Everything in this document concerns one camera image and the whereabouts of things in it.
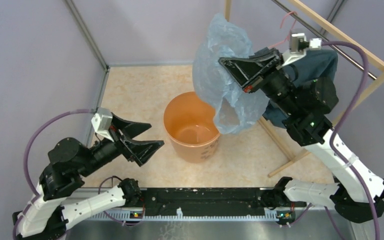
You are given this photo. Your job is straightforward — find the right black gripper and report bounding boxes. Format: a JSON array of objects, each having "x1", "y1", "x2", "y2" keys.
[{"x1": 217, "y1": 48, "x2": 301, "y2": 116}]

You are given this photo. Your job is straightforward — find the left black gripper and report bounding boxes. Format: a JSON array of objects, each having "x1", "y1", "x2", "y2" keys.
[{"x1": 79, "y1": 111, "x2": 166, "y2": 177}]

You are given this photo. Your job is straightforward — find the blue plastic trash bag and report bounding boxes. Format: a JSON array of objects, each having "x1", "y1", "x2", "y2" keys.
[{"x1": 192, "y1": 13, "x2": 269, "y2": 135}]

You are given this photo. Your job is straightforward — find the orange trash bin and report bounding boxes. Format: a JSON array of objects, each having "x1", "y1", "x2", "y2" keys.
[{"x1": 163, "y1": 91, "x2": 221, "y2": 163}]

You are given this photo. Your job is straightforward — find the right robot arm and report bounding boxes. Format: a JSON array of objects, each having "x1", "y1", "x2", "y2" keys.
[{"x1": 219, "y1": 48, "x2": 384, "y2": 223}]

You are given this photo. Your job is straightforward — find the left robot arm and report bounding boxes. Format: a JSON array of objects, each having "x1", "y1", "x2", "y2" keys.
[{"x1": 12, "y1": 107, "x2": 164, "y2": 240}]

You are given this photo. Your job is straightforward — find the metal rack rod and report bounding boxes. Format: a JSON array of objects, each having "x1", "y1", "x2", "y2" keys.
[{"x1": 271, "y1": 0, "x2": 378, "y2": 81}]

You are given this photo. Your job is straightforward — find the teal t-shirt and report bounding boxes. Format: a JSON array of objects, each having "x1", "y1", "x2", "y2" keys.
[{"x1": 262, "y1": 47, "x2": 339, "y2": 129}]

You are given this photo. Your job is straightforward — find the pink clothes hanger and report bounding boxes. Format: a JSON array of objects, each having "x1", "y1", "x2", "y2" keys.
[{"x1": 268, "y1": 10, "x2": 299, "y2": 51}]

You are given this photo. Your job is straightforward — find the wooden clothes rack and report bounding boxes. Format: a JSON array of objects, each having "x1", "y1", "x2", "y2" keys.
[{"x1": 224, "y1": 0, "x2": 384, "y2": 178}]

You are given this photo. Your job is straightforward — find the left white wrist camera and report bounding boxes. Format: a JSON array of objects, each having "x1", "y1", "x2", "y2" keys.
[{"x1": 91, "y1": 107, "x2": 114, "y2": 142}]

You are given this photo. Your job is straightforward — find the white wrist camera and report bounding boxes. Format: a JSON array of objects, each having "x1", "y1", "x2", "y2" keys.
[
  {"x1": 282, "y1": 32, "x2": 323, "y2": 67},
  {"x1": 91, "y1": 107, "x2": 114, "y2": 142}
]

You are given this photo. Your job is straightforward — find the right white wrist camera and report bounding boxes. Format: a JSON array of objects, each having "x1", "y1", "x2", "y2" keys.
[{"x1": 282, "y1": 32, "x2": 323, "y2": 67}]

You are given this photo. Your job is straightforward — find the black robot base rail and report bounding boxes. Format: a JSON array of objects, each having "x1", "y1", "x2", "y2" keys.
[{"x1": 121, "y1": 187, "x2": 307, "y2": 222}]

